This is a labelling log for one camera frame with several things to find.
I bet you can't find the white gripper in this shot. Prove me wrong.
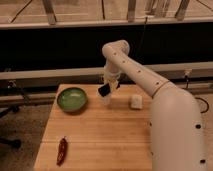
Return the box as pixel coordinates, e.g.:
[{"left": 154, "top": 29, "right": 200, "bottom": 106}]
[{"left": 98, "top": 69, "right": 120, "bottom": 97}]

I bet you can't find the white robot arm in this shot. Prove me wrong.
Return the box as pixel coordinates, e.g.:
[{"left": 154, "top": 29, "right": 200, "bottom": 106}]
[{"left": 98, "top": 40, "right": 207, "bottom": 171}]

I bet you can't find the green ceramic bowl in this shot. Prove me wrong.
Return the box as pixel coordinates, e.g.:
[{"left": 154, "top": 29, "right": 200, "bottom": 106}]
[{"left": 57, "top": 87, "right": 88, "bottom": 113}]

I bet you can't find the dried red chili pepper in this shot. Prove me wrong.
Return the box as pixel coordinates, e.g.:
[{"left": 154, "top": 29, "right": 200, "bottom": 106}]
[{"left": 56, "top": 137, "right": 68, "bottom": 166}]

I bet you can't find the black office chair base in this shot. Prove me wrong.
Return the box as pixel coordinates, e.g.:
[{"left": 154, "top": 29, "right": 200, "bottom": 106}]
[{"left": 0, "top": 105, "right": 23, "bottom": 149}]

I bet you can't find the black hanging cable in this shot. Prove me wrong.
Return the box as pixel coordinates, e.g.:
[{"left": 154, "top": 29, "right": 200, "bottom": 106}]
[{"left": 133, "top": 16, "right": 149, "bottom": 61}]

